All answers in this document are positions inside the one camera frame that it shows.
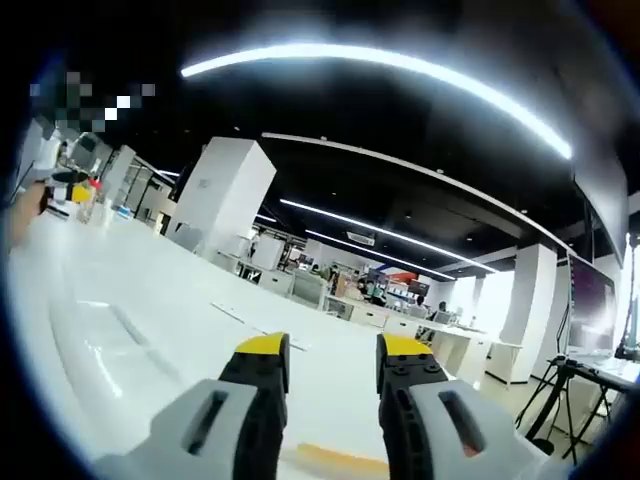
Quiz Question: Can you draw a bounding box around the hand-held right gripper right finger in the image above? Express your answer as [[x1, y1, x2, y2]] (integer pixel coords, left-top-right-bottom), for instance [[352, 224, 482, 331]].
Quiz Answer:
[[375, 333, 556, 480]]

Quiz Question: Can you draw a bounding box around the long ceiling light strip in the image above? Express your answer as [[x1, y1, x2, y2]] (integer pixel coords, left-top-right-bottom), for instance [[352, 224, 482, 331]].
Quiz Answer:
[[179, 43, 574, 161]]

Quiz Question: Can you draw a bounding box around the short ceiling light strip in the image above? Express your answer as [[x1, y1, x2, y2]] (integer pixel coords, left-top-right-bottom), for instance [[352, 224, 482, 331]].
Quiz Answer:
[[278, 198, 501, 274]]

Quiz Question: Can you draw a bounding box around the person's left hand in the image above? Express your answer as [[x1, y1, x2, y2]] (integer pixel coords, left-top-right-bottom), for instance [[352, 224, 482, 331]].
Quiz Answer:
[[7, 180, 49, 247]]

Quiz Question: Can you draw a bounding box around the row of white office desks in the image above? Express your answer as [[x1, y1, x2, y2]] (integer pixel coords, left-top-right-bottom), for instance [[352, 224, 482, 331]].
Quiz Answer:
[[319, 293, 524, 389]]

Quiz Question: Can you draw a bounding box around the clear plastic container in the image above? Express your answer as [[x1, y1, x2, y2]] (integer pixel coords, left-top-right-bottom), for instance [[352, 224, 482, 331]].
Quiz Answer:
[[79, 196, 115, 232]]

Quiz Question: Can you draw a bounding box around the narrow white pillar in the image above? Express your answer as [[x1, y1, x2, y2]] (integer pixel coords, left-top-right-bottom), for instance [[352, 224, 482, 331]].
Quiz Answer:
[[501, 243, 559, 347]]

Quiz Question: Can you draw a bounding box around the black tripod stand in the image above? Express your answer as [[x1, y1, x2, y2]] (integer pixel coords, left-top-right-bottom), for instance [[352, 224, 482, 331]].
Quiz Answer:
[[514, 355, 574, 455]]

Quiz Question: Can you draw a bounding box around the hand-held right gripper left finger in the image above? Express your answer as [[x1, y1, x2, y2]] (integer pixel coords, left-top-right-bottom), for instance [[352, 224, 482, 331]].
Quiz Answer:
[[94, 331, 291, 480]]

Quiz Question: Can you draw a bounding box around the wide white pillar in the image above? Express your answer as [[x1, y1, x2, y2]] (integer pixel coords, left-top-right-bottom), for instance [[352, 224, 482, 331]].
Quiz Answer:
[[167, 137, 278, 274]]

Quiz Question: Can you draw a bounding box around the white tray with wooden rim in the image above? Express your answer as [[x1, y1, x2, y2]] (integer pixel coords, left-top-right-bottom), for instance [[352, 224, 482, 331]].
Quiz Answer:
[[47, 289, 391, 480]]

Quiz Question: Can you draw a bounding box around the large monitor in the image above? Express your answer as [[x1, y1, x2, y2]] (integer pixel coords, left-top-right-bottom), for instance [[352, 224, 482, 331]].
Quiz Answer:
[[566, 253, 620, 355]]

